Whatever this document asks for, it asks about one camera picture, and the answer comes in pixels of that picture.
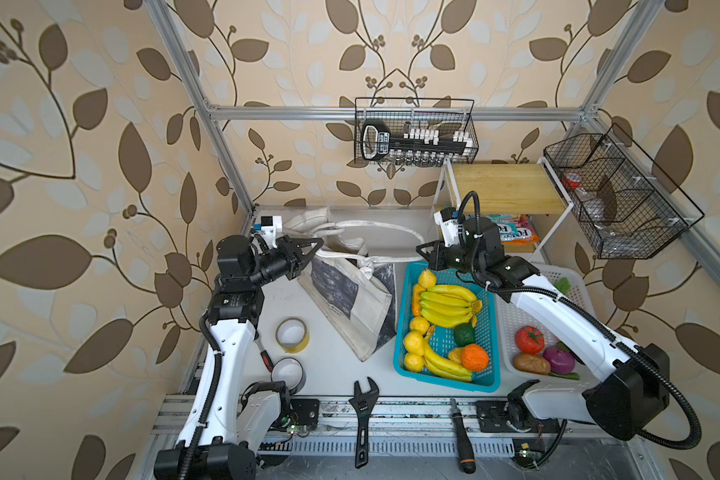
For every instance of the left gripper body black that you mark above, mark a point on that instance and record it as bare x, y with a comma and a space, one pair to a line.
267, 267

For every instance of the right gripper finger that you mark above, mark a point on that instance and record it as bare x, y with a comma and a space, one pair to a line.
429, 246
433, 258

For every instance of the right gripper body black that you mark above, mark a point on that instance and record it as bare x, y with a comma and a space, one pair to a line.
457, 259

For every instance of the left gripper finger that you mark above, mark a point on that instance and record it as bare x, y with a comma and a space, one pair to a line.
306, 244
303, 270

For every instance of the white canvas tote bag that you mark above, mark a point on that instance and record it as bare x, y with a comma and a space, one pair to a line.
353, 287

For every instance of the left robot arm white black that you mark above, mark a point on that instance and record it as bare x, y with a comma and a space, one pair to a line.
220, 439

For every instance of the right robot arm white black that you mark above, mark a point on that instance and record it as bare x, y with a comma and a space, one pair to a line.
633, 382

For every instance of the Fox's candy bag right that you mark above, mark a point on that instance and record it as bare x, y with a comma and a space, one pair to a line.
516, 230

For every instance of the orange mango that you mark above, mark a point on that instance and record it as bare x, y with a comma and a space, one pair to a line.
416, 300

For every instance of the upper banana bunch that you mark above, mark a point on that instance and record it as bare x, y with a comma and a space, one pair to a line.
450, 305

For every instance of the banana bunch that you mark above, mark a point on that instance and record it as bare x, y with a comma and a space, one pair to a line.
450, 305
445, 368

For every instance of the white wooden two-tier shelf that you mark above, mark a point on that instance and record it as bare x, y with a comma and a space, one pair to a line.
531, 189

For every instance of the white plastic basket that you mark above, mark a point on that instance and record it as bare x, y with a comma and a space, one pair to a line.
510, 319

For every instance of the teal plastic basket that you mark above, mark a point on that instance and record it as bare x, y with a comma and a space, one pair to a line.
446, 332

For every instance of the green avocado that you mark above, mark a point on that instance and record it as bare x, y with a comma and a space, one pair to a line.
464, 335

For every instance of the yellow tape roll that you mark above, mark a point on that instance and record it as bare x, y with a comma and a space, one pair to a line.
292, 335

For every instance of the orange carrot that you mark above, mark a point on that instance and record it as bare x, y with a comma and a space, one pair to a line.
563, 285

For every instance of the orange fruit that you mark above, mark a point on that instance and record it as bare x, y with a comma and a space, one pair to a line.
474, 358

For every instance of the black socket wrench set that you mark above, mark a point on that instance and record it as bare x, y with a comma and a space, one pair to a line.
378, 141

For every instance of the yellow lemon bottom left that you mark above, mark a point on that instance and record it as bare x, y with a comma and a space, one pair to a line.
413, 362

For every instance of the black tape roll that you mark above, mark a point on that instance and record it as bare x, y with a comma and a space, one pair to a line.
291, 372

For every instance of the lower banana bunch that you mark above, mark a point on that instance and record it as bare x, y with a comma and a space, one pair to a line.
445, 368

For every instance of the brown potato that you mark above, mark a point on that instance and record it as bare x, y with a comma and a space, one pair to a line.
531, 363

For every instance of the plastic bottle red cap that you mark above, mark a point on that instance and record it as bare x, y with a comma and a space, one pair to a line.
590, 205

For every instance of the purple onion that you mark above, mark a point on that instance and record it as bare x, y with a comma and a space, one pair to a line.
561, 360

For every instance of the black adjustable wrench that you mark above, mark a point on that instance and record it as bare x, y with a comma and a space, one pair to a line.
363, 404

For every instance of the black orange screwdriver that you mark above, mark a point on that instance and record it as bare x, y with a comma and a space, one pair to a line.
464, 448

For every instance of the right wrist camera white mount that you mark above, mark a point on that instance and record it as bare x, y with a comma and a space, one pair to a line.
447, 220

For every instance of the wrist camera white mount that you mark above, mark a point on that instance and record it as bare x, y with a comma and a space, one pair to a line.
447, 220
269, 227

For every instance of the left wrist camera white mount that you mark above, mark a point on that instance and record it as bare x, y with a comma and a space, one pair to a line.
269, 227

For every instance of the small red handled ratchet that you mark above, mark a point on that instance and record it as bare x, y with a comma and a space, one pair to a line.
266, 358

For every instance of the black wire basket centre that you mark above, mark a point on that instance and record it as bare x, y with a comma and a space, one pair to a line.
444, 113

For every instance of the black wire basket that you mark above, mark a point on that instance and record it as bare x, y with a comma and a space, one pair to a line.
646, 208
444, 113

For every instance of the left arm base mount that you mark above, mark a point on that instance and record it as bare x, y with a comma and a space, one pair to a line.
288, 417

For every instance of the black wire basket right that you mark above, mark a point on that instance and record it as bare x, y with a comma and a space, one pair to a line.
646, 208

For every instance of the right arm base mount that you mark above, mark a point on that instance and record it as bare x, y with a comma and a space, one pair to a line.
534, 440

